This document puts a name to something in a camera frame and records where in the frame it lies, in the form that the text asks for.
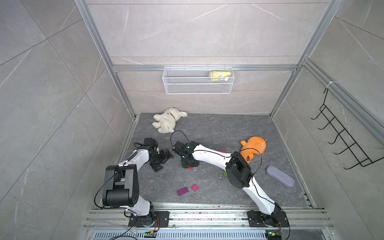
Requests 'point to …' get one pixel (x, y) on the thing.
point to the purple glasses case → (280, 176)
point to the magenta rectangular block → (223, 151)
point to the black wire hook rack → (364, 160)
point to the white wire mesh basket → (196, 80)
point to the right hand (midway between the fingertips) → (188, 165)
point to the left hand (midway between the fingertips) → (169, 158)
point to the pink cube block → (195, 188)
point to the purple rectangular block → (182, 191)
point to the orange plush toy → (254, 145)
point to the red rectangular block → (189, 168)
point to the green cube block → (225, 173)
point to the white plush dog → (166, 121)
